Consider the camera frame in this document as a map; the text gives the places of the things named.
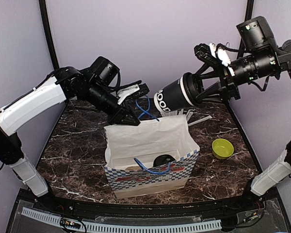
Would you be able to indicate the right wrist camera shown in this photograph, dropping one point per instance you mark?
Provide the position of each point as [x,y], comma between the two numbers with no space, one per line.
[214,56]

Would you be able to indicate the black coffee cup lid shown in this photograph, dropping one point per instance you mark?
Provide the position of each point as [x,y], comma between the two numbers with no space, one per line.
[163,159]

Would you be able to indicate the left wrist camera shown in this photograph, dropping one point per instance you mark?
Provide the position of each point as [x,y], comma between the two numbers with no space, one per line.
[134,91]

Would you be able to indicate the lime green bowl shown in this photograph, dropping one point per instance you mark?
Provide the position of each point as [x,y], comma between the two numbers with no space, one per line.
[222,148]

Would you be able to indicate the white slotted cable duct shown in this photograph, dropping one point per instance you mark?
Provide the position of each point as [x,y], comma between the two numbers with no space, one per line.
[121,226]

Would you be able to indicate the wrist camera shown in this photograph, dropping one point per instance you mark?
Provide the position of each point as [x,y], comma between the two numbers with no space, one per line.
[214,56]
[134,91]

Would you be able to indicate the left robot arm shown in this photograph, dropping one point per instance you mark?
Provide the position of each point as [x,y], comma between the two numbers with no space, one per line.
[95,84]

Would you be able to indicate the brown cardboard cup carrier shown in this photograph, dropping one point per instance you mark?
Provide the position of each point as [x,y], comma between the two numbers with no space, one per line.
[133,168]

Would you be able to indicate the black frame post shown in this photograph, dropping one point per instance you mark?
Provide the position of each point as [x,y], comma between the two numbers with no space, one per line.
[48,33]
[246,67]

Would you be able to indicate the checkered paper takeout bag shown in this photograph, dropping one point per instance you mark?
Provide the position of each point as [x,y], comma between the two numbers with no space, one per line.
[139,146]

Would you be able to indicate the black right frame post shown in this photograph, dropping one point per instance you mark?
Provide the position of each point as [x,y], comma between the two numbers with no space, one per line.
[246,67]

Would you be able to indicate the black left frame post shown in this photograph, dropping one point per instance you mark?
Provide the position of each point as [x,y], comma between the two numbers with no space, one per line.
[48,33]

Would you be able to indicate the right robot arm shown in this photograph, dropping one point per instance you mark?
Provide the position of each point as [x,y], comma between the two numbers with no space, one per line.
[264,59]

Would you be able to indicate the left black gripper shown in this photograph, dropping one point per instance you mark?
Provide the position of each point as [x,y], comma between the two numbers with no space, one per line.
[119,118]

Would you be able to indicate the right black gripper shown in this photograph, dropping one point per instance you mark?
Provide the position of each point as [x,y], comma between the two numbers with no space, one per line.
[227,82]

